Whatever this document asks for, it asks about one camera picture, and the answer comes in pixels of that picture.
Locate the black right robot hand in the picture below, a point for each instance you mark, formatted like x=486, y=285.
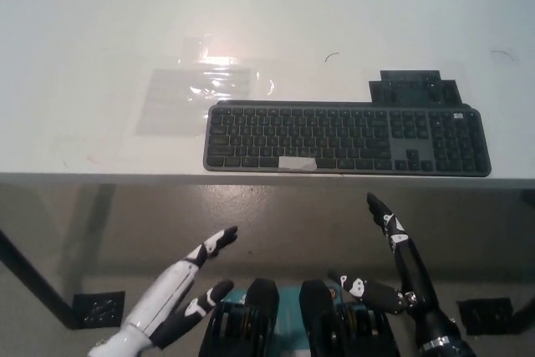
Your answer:
x=411, y=273

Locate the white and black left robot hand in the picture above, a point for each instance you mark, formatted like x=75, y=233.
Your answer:
x=163, y=298

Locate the dark grey computer keyboard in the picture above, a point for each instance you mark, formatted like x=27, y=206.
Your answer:
x=342, y=139

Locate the black ribbed robot body block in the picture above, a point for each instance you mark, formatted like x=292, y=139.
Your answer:
x=251, y=319
x=322, y=323

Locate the teal robot body cover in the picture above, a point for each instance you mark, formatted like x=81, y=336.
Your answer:
x=289, y=311

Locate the black floor mounting plate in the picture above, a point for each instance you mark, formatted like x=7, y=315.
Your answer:
x=100, y=309
x=485, y=316

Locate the black table leg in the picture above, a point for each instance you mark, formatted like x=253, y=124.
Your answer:
x=33, y=271

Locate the white tape strip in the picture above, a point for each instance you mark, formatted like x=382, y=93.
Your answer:
x=297, y=163

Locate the clear plastic sheet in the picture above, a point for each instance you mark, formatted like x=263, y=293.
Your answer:
x=175, y=102

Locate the thin black curved strand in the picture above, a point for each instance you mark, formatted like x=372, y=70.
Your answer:
x=331, y=55

